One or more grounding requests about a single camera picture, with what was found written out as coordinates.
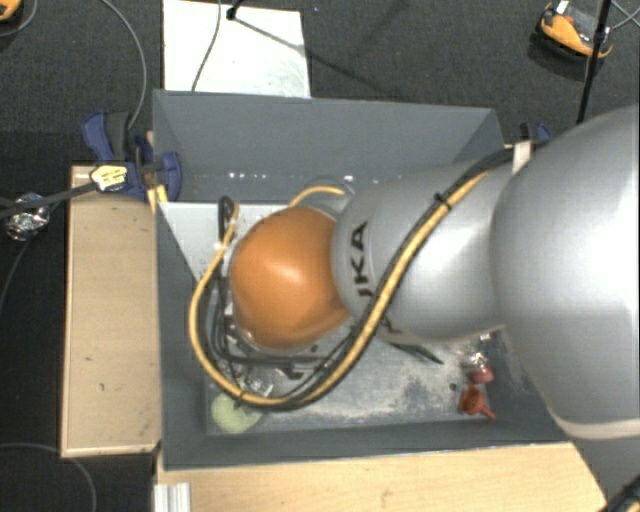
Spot pale green round sponge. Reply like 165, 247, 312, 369
211, 392, 265, 434

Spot pale wood flat board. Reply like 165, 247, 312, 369
60, 164, 164, 459

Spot red-brown funnel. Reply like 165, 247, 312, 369
459, 387, 497, 421

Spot grey metal bin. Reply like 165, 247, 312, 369
151, 89, 576, 470

